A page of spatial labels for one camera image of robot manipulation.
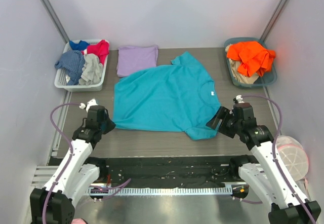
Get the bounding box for left aluminium corner post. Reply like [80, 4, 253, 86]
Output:
[40, 0, 69, 43]

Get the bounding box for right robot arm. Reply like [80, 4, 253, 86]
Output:
[207, 102, 321, 223]

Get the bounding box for pink cloth at bottom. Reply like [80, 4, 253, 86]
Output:
[71, 218, 87, 224]

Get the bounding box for white round mesh hamper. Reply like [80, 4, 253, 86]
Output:
[276, 135, 309, 181]

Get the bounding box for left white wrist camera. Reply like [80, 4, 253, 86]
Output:
[79, 98, 99, 113]

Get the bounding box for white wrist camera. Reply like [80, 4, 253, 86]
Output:
[233, 95, 244, 105]
[79, 98, 99, 113]

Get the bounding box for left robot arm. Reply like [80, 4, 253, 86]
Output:
[30, 99, 115, 223]

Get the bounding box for slotted cable duct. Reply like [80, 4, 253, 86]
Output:
[86, 186, 233, 196]

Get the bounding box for right aluminium corner post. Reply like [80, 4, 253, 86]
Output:
[260, 0, 289, 42]

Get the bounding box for aluminium frame rails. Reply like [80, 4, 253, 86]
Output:
[31, 166, 58, 187]

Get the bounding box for aluminium corner post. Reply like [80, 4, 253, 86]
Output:
[40, 0, 69, 43]
[260, 0, 289, 42]

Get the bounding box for red t shirt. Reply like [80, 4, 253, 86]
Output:
[82, 40, 110, 65]

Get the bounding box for folded lavender t shirt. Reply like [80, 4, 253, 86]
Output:
[116, 45, 158, 78]

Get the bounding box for orange t shirt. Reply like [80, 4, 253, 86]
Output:
[225, 41, 276, 78]

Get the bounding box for teal plastic basket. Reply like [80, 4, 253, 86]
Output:
[224, 37, 277, 88]

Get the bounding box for grey t shirt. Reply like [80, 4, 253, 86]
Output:
[78, 54, 103, 86]

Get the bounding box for royal blue t shirt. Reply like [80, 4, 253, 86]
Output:
[69, 40, 90, 51]

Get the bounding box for teal t shirt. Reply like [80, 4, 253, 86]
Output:
[112, 52, 221, 140]

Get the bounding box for beige garment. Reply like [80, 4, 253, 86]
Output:
[225, 41, 262, 83]

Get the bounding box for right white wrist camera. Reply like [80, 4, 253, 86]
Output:
[233, 95, 244, 105]

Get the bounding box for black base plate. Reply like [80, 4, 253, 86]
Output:
[48, 155, 259, 184]

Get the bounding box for blue checked shirt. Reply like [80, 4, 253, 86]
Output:
[54, 50, 85, 86]

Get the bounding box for white plastic basket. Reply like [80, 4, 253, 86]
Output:
[54, 39, 109, 92]

